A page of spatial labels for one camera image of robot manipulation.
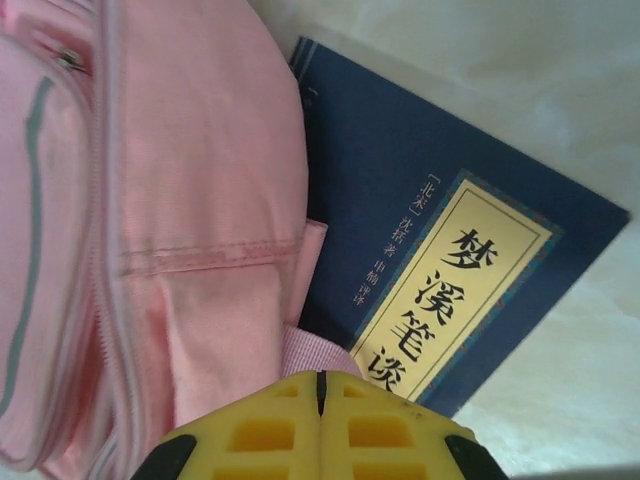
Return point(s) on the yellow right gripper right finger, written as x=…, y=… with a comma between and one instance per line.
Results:
x=390, y=435

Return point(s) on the thin dark blue book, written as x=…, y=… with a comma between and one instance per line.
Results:
x=390, y=165

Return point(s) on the pink student backpack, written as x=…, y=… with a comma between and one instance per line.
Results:
x=150, y=225

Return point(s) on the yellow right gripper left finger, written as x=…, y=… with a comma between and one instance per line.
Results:
x=260, y=430

